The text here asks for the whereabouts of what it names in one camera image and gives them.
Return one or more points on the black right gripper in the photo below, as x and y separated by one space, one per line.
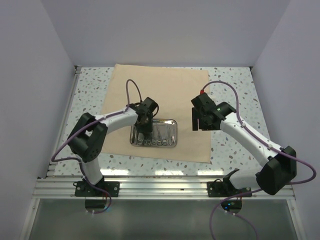
196 116

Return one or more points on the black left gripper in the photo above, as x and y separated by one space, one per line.
148 128

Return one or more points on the steel instrument tray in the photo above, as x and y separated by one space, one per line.
160 135

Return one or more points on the beige cloth wrap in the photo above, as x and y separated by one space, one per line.
173 89

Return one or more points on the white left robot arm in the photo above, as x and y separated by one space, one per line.
87 138

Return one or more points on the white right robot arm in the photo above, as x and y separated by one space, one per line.
277 166

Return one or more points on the steel surgical instruments set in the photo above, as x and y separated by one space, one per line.
160 137

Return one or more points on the aluminium front rail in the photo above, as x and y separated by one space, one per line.
132 188

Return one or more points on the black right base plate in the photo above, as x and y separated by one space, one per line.
220 189

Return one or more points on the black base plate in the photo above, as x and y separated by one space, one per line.
83 189
220 189

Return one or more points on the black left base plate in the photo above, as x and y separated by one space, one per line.
83 189

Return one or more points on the aluminium side rail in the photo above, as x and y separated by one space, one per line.
69 97

